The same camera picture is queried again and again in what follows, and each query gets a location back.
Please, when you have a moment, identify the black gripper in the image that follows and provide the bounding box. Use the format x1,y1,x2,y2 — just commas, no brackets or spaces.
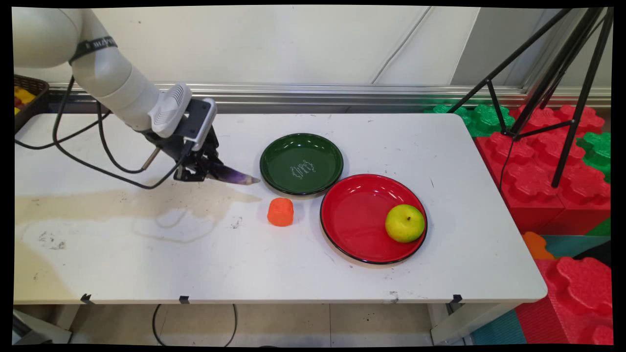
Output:
143,124,222,183

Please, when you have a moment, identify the purple toy eggplant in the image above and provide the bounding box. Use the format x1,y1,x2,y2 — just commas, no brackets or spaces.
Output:
209,162,261,186

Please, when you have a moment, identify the orange toy carrot piece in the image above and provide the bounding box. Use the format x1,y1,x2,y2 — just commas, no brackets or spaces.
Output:
267,197,294,227

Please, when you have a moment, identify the dark green plate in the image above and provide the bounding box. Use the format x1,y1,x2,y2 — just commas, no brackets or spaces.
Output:
260,132,344,197

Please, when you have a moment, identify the red plate black rim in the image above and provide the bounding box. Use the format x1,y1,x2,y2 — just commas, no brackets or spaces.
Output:
319,174,428,265

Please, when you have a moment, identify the dark woven basket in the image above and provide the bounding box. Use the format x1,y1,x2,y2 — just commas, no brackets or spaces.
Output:
13,74,50,133

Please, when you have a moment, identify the yellow toy in basket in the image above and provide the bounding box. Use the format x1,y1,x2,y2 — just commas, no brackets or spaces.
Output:
14,87,36,116

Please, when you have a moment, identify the yellow green toy apple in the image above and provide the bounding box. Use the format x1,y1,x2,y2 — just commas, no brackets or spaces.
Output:
384,204,426,243

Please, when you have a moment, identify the grey table leg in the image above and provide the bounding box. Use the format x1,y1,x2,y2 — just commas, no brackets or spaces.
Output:
12,305,81,346

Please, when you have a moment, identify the green foam block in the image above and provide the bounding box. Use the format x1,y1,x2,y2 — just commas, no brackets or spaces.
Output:
576,131,612,183
424,102,516,138

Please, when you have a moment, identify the white table leg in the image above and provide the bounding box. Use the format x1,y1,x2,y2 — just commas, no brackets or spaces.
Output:
429,302,520,346

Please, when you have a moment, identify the large red foam block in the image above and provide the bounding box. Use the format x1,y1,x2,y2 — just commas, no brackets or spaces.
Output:
473,104,612,236

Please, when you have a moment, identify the orange foam block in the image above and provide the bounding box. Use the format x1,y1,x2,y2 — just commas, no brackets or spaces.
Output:
520,231,557,260

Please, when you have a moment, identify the black tripod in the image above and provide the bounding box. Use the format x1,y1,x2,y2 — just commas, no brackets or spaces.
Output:
447,7,615,189

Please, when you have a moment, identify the silver black wrist camera box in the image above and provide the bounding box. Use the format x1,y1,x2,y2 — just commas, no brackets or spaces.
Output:
175,97,218,152

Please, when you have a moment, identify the black cable with metal plug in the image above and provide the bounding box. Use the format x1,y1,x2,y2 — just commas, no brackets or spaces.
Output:
96,100,162,175

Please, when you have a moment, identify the long black looping cable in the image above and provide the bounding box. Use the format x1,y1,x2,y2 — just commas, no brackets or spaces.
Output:
52,74,192,190

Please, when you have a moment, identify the black cable running off table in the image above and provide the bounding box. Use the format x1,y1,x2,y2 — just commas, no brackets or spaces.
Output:
15,111,111,150

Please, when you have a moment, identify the black strap with lettering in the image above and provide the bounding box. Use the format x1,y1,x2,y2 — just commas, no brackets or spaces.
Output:
68,36,118,66

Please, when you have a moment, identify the black cable on floor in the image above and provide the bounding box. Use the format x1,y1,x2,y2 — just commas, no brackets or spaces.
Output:
151,304,239,347

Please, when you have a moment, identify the silver metal wall rail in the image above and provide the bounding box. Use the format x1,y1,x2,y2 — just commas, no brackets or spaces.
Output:
48,82,612,109

